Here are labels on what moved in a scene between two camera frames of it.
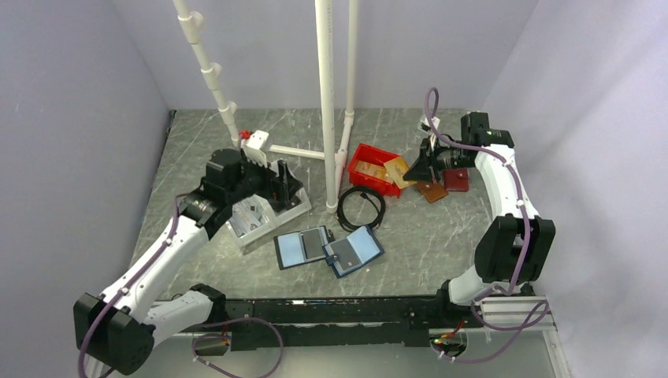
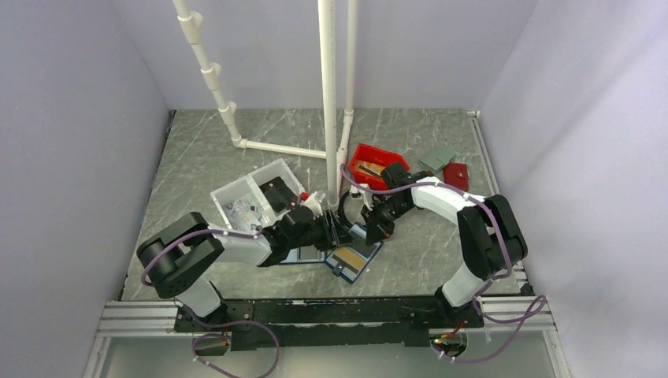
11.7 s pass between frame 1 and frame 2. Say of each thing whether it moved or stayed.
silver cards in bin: stayed
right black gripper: moved
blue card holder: moved
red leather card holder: stayed
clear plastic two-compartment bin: stayed
